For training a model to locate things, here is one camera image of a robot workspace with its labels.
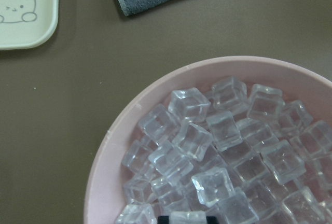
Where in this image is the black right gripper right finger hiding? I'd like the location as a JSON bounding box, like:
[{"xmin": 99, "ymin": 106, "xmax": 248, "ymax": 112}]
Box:
[{"xmin": 206, "ymin": 216, "xmax": 217, "ymax": 224}]

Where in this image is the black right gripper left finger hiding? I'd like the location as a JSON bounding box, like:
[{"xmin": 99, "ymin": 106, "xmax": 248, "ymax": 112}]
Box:
[{"xmin": 157, "ymin": 215, "xmax": 170, "ymax": 224}]

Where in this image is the clear ice cube pile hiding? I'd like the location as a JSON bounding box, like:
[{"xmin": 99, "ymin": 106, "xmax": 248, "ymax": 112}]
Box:
[{"xmin": 115, "ymin": 77, "xmax": 331, "ymax": 223}]

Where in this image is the pink bowl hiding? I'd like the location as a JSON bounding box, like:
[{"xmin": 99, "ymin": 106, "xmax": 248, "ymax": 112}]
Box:
[{"xmin": 84, "ymin": 56, "xmax": 331, "ymax": 223}]

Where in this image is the cream rabbit serving tray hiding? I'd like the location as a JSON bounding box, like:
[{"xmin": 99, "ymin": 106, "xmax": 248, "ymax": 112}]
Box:
[{"xmin": 1, "ymin": 0, "xmax": 59, "ymax": 50}]

